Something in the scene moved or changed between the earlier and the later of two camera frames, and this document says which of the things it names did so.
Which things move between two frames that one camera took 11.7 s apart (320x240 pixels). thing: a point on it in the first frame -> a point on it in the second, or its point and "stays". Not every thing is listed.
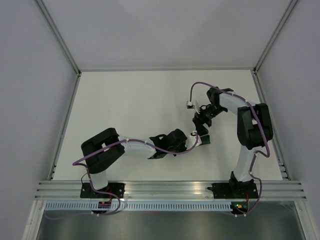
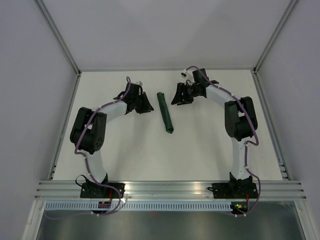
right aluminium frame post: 258,64 stays
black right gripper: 199,120 -> 178,99
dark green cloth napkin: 205,139 -> 165,113
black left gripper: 183,144 -> 147,107
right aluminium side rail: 275,141 stays
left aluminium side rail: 75,86 stays
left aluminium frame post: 58,36 stays
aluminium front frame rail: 166,189 stays
